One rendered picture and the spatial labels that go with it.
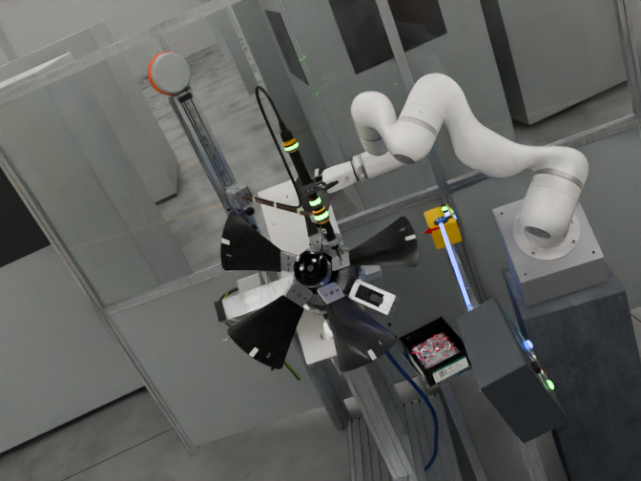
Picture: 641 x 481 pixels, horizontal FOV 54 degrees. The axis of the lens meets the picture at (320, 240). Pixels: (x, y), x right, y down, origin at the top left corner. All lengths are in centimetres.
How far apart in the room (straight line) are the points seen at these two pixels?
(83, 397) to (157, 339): 134
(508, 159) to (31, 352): 338
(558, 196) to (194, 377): 222
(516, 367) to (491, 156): 50
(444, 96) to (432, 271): 156
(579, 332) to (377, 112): 96
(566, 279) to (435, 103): 77
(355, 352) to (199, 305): 122
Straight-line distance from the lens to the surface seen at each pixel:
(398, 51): 261
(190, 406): 345
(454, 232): 234
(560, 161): 164
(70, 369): 435
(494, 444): 295
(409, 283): 299
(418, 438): 297
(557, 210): 161
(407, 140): 147
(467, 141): 154
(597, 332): 209
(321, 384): 311
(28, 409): 456
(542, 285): 202
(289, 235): 239
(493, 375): 137
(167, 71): 251
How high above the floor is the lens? 214
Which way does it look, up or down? 25 degrees down
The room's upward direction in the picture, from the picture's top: 24 degrees counter-clockwise
